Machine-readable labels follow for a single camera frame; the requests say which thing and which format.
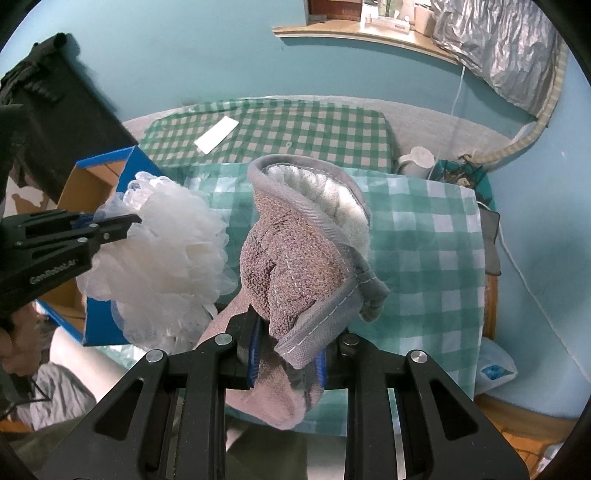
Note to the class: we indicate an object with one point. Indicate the cardboard box blue tape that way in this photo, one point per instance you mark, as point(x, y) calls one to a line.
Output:
point(97, 318)

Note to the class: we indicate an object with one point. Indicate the white plastic bag blue label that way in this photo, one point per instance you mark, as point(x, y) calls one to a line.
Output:
point(496, 369)

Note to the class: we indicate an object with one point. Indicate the grey cloth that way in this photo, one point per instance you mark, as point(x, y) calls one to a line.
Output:
point(55, 401)

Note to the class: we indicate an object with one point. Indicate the grey towel mitt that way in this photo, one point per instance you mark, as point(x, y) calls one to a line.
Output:
point(286, 258)

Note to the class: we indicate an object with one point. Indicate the wooden wall shelf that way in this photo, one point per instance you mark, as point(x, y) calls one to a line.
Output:
point(351, 31)

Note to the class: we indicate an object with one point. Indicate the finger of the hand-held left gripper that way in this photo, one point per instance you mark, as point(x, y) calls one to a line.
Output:
point(115, 226)
point(55, 221)

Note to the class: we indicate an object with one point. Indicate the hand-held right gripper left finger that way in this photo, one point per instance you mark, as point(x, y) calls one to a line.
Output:
point(253, 353)

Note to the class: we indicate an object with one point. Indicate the white rolled bedding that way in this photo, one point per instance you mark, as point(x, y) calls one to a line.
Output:
point(78, 364)

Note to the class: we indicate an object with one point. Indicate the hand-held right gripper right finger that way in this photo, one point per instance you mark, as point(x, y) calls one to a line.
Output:
point(322, 369)

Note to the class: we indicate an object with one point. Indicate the grey pad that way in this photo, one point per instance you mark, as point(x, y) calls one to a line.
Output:
point(490, 240)

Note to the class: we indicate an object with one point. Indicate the brown cardboard box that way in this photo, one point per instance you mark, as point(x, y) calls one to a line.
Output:
point(332, 8)

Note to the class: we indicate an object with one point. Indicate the silver foil cover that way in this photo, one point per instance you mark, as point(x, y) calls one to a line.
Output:
point(503, 50)

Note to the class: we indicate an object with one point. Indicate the light green checkered tablecloth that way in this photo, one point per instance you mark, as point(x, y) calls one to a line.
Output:
point(415, 258)

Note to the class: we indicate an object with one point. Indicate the dark green checkered cloth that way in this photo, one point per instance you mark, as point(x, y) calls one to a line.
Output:
point(314, 134)

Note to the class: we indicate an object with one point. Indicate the white mesh bath loofah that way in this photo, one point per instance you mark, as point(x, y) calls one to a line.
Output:
point(171, 249)

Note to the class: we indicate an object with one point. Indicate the white kettle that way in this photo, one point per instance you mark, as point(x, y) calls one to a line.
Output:
point(418, 161)

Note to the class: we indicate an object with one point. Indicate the white card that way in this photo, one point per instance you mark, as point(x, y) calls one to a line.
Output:
point(216, 134)

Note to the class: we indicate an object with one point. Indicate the person's left hand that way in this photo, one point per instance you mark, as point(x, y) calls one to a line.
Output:
point(14, 344)

